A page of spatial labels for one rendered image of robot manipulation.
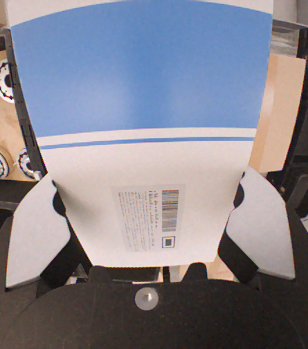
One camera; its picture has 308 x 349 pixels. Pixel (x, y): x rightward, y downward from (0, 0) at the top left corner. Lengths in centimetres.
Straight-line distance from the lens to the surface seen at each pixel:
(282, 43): 67
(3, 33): 39
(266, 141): 48
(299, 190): 141
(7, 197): 57
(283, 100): 47
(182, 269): 73
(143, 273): 75
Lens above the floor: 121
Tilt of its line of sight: 58 degrees down
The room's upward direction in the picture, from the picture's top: 177 degrees clockwise
